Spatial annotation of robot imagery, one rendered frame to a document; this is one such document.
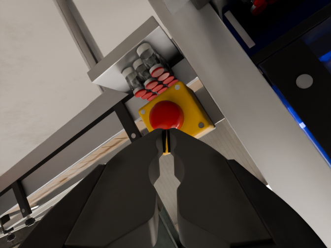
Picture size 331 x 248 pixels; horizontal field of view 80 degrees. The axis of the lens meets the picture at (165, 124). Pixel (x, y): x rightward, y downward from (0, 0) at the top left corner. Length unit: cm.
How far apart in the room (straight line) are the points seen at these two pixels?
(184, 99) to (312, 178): 16
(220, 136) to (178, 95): 1019
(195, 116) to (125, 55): 14
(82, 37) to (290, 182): 52
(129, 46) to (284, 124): 22
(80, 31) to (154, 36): 32
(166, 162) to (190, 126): 1072
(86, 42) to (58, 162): 30
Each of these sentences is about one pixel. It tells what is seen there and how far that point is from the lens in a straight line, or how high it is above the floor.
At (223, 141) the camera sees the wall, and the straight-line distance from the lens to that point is 1043.
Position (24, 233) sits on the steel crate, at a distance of 517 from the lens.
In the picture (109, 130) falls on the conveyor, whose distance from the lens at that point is 43.
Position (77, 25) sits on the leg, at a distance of 61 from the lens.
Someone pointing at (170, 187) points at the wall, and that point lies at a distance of 1114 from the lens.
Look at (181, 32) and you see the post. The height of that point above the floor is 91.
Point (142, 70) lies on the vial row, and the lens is 32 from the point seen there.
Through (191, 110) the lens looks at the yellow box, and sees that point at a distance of 24.
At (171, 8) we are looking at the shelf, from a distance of 29.
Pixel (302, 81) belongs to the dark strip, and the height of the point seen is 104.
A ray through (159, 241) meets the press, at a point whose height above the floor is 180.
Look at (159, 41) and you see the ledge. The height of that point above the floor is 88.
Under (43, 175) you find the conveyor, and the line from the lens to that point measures 58.
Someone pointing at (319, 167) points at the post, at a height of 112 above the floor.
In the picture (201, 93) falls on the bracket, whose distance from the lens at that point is 32.
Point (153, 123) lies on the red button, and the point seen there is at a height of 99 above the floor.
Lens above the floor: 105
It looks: 12 degrees down
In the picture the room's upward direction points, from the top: 150 degrees clockwise
